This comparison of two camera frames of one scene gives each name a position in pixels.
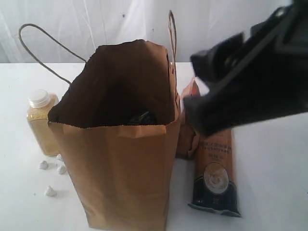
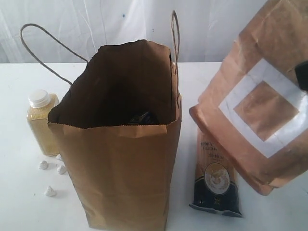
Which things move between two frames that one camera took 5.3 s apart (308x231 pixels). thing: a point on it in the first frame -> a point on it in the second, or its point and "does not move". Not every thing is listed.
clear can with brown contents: x=146 y=118 does not move
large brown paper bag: x=117 y=127 does not move
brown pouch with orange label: x=188 y=139 -> x=252 y=108
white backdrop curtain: x=69 y=31 does not move
